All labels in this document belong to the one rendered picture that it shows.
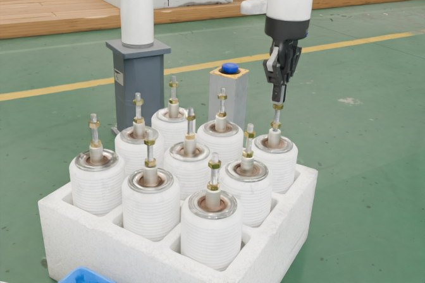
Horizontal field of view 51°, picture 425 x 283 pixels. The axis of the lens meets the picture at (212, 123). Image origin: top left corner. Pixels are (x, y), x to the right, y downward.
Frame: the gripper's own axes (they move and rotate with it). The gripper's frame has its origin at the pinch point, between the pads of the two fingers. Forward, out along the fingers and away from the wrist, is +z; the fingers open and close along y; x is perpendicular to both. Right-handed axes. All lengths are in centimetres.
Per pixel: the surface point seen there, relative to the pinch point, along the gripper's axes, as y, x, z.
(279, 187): -3.3, -3.4, 17.7
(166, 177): -21.8, 9.8, 10.4
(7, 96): 23, 115, 36
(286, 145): 0.3, -2.5, 10.4
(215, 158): -24.1, -0.5, 2.4
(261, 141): -0.9, 2.2, 10.5
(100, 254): -31.5, 16.4, 22.9
